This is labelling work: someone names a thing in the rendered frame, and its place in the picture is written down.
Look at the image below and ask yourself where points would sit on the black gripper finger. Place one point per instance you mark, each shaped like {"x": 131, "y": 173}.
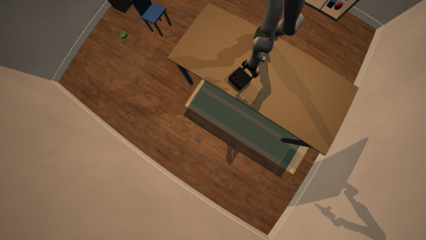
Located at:
{"x": 244, "y": 65}
{"x": 255, "y": 75}

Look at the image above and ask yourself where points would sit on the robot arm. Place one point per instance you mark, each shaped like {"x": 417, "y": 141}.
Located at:
{"x": 273, "y": 28}

